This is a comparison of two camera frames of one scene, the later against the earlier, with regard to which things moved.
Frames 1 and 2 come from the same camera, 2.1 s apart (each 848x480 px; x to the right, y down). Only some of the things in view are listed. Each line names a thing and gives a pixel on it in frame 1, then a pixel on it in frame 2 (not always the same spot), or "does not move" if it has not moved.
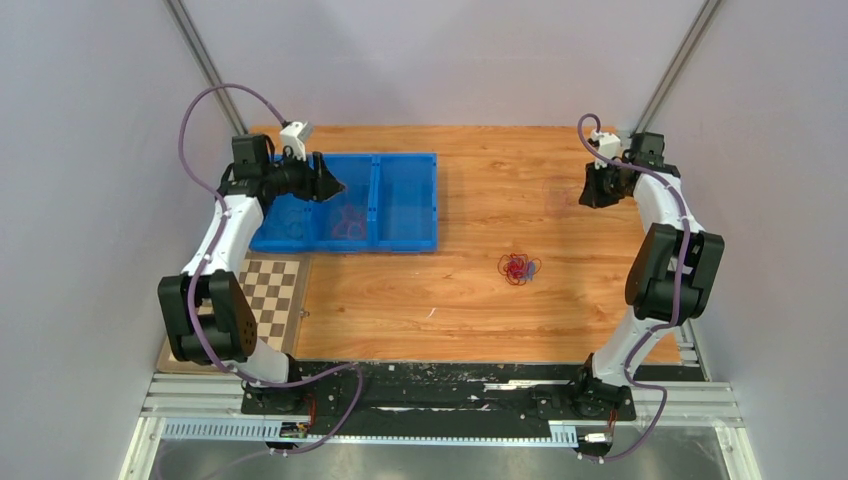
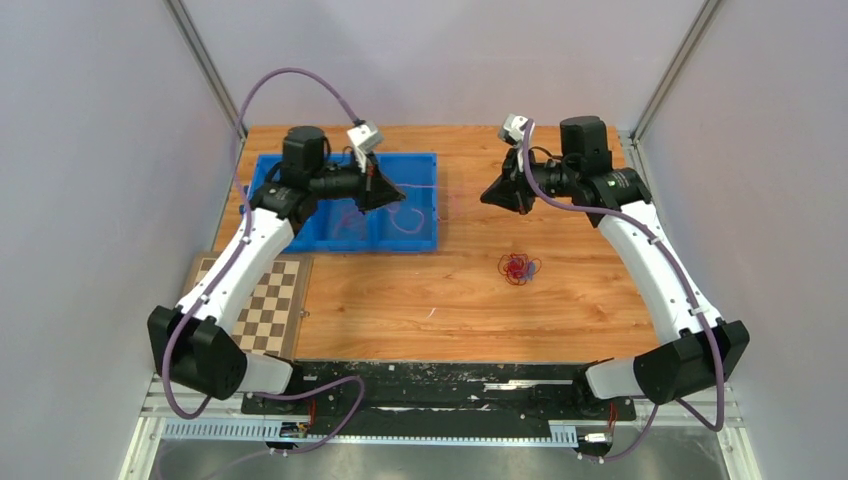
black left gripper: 320,184 to 373,188
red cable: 518,268 does not move
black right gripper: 592,196 to 510,190
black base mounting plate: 558,393 does not move
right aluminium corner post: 675,66 does not move
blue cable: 531,270 does not move
